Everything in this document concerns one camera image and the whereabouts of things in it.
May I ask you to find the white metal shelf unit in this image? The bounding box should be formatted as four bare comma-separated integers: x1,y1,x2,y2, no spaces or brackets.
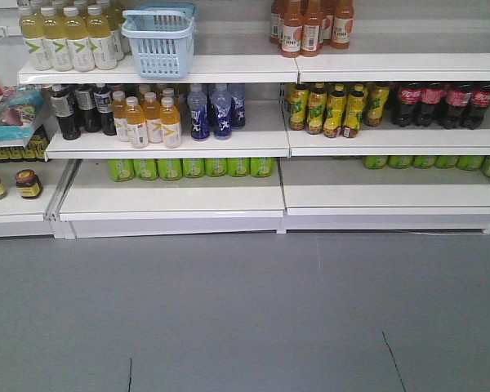
0,1,490,239

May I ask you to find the blue sports drink bottle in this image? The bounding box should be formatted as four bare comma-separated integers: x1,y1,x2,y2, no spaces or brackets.
229,83,246,129
212,83,232,140
188,83,210,141

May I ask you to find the dark tea bottle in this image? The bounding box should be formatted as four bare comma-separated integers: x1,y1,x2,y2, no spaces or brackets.
51,84,81,140
75,84,101,132
93,83,116,136

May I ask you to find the orange vitamin drink bottle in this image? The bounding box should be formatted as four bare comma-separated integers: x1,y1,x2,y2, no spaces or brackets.
160,97,181,149
112,91,130,142
143,92,163,143
126,96,149,149

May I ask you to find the green drink bottle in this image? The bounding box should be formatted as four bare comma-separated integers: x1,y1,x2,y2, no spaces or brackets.
182,158,205,178
132,158,158,180
157,158,183,180
226,158,250,177
107,159,136,182
250,157,275,178
204,158,227,177

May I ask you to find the cola plastic bottle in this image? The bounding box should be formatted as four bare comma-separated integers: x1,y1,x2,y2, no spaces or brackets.
391,81,422,127
443,82,473,129
415,82,445,127
461,82,490,130

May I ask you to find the light blue plastic basket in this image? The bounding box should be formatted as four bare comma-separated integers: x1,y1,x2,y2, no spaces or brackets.
122,2,197,79

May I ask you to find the yellow lemon tea bottle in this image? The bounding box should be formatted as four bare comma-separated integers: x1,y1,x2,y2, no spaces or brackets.
289,83,309,131
364,82,390,127
306,82,327,135
323,83,347,138
341,83,365,138

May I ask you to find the teal snack bag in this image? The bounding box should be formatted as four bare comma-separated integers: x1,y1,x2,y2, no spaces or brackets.
0,89,43,142

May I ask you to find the orange C100 juice bottle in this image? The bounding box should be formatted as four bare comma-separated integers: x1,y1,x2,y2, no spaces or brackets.
281,0,303,58
301,0,323,57
331,0,354,49

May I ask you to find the pale yellow drink bottle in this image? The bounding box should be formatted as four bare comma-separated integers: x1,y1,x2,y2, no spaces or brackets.
87,5,117,70
41,7,73,72
19,6,52,70
64,7,95,72

